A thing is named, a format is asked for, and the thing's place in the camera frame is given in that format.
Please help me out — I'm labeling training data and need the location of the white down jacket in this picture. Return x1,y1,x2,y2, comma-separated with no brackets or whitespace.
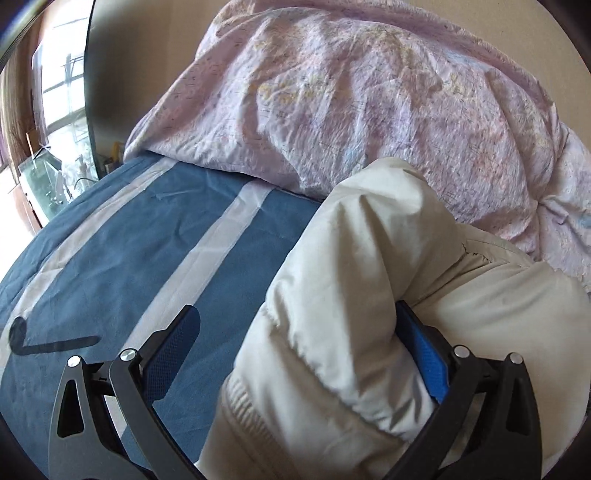
194,157,591,480

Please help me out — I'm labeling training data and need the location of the blue white striped bedsheet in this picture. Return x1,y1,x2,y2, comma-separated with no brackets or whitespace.
0,154,324,480

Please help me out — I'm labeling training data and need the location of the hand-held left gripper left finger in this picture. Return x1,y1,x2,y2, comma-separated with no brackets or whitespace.
48,305,206,480

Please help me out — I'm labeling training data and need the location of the glass television stand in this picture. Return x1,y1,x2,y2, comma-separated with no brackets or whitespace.
18,148,100,227

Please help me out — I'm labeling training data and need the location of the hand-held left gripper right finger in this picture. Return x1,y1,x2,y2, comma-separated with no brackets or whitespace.
385,300,543,480

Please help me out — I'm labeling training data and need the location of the pink floral duvet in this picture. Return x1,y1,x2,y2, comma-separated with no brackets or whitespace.
124,0,591,296

